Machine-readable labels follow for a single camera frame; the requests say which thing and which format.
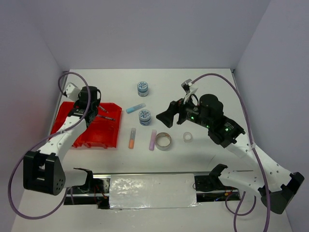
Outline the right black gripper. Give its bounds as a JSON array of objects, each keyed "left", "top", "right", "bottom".
[{"left": 155, "top": 92, "right": 211, "bottom": 128}]

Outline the red gel pen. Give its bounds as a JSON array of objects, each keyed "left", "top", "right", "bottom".
[{"left": 98, "top": 105, "right": 109, "bottom": 113}]

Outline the blue gel pen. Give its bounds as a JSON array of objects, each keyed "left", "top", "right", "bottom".
[{"left": 97, "top": 115, "right": 116, "bottom": 121}]

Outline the blue white putty jar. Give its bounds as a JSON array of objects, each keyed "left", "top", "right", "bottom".
[
  {"left": 137, "top": 81, "right": 149, "bottom": 97},
  {"left": 139, "top": 109, "right": 151, "bottom": 126}
]

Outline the blue glue stick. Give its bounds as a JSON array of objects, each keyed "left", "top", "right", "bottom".
[{"left": 126, "top": 103, "right": 146, "bottom": 114}]

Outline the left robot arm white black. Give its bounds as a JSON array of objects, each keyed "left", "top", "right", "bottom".
[{"left": 23, "top": 83, "right": 101, "bottom": 195}]

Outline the small clear tape roll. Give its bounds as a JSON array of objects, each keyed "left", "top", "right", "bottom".
[{"left": 183, "top": 132, "right": 193, "bottom": 143}]

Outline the red compartment storage bin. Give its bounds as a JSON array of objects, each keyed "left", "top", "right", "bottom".
[{"left": 50, "top": 101, "right": 123, "bottom": 149}]

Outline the large clear tape roll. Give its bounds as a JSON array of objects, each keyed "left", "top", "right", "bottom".
[{"left": 155, "top": 132, "right": 172, "bottom": 151}]

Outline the purple glue stick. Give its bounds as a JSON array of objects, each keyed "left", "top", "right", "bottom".
[{"left": 149, "top": 130, "right": 157, "bottom": 151}]

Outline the orange glue stick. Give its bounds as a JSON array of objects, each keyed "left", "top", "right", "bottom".
[{"left": 128, "top": 128, "right": 136, "bottom": 149}]

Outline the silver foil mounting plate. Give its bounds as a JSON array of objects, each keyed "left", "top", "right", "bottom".
[{"left": 109, "top": 174, "right": 198, "bottom": 209}]

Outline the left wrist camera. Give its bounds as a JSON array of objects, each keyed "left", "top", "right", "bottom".
[{"left": 65, "top": 82, "right": 81, "bottom": 102}]

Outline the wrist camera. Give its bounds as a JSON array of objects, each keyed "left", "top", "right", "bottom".
[
  {"left": 65, "top": 82, "right": 81, "bottom": 102},
  {"left": 181, "top": 79, "right": 198, "bottom": 104}
]

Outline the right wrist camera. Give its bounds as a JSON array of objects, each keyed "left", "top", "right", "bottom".
[{"left": 181, "top": 79, "right": 198, "bottom": 104}]

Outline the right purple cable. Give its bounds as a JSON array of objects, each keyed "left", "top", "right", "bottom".
[{"left": 190, "top": 73, "right": 271, "bottom": 232}]

